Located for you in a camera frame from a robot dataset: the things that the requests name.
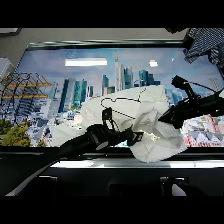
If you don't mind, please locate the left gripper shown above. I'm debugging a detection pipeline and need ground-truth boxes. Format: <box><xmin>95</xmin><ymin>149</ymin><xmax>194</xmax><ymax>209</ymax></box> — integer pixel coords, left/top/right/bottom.
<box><xmin>111</xmin><ymin>127</ymin><xmax>145</xmax><ymax>148</ymax></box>

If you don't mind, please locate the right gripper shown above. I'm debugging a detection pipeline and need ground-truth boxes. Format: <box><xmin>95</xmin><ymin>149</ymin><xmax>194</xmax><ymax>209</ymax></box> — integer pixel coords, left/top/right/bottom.
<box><xmin>157</xmin><ymin>103</ymin><xmax>188</xmax><ymax>130</ymax></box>

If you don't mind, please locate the white long-sleeved shirt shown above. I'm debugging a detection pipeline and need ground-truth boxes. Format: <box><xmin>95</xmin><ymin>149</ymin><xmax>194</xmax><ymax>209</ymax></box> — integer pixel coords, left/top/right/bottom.
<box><xmin>49</xmin><ymin>84</ymin><xmax>188</xmax><ymax>164</ymax></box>

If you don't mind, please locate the black clothes hanger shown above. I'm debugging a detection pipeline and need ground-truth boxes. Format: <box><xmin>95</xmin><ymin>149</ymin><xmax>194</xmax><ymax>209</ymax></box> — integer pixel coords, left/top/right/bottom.
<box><xmin>99</xmin><ymin>86</ymin><xmax>148</xmax><ymax>122</ymax></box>

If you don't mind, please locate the pile of clothes hangers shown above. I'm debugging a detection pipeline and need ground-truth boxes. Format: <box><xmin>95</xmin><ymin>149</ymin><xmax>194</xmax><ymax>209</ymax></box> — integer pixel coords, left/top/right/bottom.
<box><xmin>0</xmin><ymin>72</ymin><xmax>54</xmax><ymax>113</ymax></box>

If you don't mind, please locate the checked shirt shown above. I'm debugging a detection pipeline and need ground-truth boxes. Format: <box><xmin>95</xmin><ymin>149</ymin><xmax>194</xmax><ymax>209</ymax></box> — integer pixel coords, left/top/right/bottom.
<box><xmin>182</xmin><ymin>28</ymin><xmax>224</xmax><ymax>69</ymax></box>

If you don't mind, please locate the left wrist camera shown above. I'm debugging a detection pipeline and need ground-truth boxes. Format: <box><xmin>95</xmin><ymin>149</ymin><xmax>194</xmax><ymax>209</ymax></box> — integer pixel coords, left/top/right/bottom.
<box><xmin>101</xmin><ymin>106</ymin><xmax>120</xmax><ymax>132</ymax></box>

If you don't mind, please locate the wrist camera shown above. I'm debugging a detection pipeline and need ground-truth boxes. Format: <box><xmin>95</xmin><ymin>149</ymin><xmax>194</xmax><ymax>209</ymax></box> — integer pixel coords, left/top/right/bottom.
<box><xmin>101</xmin><ymin>106</ymin><xmax>120</xmax><ymax>132</ymax></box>
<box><xmin>170</xmin><ymin>74</ymin><xmax>195</xmax><ymax>102</ymax></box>

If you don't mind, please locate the silver frame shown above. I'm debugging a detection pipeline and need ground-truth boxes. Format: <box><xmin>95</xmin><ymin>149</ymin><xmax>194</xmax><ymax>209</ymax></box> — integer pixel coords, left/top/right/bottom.
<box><xmin>0</xmin><ymin>156</ymin><xmax>224</xmax><ymax>197</ymax></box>

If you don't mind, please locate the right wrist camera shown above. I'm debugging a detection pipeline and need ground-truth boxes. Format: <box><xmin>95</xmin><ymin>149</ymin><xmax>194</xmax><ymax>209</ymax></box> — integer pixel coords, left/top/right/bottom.
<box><xmin>170</xmin><ymin>74</ymin><xmax>195</xmax><ymax>102</ymax></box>

